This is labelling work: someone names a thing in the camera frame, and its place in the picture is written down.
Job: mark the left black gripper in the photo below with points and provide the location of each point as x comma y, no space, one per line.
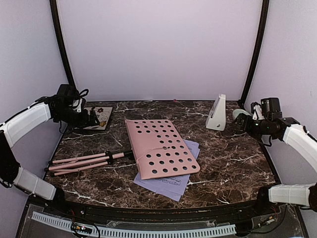
84,123

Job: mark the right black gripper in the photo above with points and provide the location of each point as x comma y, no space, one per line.
246,128

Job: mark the pink perforated music stand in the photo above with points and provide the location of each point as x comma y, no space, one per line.
156,146

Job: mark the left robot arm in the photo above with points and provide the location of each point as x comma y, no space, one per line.
11,131

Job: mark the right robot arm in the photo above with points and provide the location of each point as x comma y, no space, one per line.
292,133

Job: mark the floral pattern coaster tile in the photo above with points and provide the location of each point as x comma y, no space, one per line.
102,114

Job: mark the pale green ceramic bowl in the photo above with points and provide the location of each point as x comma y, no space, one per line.
237,112

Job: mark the white metronome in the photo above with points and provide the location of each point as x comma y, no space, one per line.
216,119

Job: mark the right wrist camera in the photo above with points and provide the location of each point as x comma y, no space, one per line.
268,108

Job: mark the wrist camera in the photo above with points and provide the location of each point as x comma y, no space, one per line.
268,108
71,97

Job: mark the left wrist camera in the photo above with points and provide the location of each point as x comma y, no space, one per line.
71,97

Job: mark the white slotted cable duct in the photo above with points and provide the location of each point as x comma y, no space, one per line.
92,231

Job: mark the left black frame post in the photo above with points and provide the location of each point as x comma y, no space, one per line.
60,42

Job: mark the black frame post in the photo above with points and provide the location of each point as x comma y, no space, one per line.
256,53
60,42

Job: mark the right black frame post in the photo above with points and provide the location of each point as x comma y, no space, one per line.
256,53

